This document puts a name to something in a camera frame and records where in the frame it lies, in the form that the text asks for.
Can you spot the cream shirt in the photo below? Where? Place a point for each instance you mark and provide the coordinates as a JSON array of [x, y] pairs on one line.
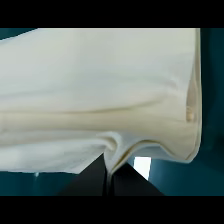
[[100, 83]]

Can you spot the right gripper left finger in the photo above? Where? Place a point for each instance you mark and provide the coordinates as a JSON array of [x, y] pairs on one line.
[[91, 181]]

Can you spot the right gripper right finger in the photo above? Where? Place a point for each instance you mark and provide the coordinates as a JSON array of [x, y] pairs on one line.
[[131, 183]]

